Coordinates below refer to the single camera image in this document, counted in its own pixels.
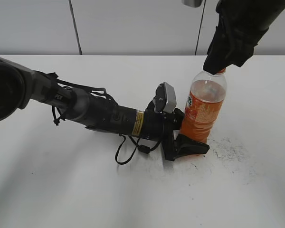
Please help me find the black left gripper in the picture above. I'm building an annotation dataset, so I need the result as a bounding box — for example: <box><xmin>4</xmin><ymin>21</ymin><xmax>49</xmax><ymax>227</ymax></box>
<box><xmin>161</xmin><ymin>109</ymin><xmax>209</xmax><ymax>161</ymax></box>

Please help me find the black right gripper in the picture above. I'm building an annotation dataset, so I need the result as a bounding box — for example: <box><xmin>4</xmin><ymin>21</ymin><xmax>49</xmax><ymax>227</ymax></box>
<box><xmin>202</xmin><ymin>14</ymin><xmax>260</xmax><ymax>74</ymax></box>

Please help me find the orange drink plastic bottle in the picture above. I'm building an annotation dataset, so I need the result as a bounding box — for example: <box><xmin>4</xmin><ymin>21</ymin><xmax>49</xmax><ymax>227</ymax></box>
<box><xmin>179</xmin><ymin>70</ymin><xmax>227</xmax><ymax>143</ymax></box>

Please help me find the orange bottle cap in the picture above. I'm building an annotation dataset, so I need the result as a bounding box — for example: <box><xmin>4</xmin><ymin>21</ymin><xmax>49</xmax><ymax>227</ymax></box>
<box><xmin>216</xmin><ymin>68</ymin><xmax>226</xmax><ymax>75</ymax></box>

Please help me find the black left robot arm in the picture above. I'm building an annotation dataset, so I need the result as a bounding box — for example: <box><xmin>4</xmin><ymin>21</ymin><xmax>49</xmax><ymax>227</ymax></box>
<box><xmin>0</xmin><ymin>57</ymin><xmax>209</xmax><ymax>161</ymax></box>

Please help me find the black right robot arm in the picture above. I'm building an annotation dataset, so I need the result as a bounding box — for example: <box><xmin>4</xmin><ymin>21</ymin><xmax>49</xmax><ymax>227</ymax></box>
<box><xmin>203</xmin><ymin>0</ymin><xmax>285</xmax><ymax>75</ymax></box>

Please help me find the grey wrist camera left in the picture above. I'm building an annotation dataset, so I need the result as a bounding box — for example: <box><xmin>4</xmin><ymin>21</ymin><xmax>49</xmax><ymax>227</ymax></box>
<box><xmin>152</xmin><ymin>82</ymin><xmax>177</xmax><ymax>114</ymax></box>

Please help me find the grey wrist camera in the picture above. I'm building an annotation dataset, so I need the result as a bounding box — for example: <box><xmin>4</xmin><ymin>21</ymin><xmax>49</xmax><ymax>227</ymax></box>
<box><xmin>182</xmin><ymin>0</ymin><xmax>203</xmax><ymax>8</ymax></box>
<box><xmin>152</xmin><ymin>82</ymin><xmax>177</xmax><ymax>114</ymax></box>

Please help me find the black cable loop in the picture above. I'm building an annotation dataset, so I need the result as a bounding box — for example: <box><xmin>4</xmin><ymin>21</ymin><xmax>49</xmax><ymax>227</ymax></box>
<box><xmin>115</xmin><ymin>134</ymin><xmax>162</xmax><ymax>165</ymax></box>

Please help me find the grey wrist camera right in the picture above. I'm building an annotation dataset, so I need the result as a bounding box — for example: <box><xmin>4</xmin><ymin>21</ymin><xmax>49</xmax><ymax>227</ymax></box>
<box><xmin>182</xmin><ymin>0</ymin><xmax>203</xmax><ymax>8</ymax></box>

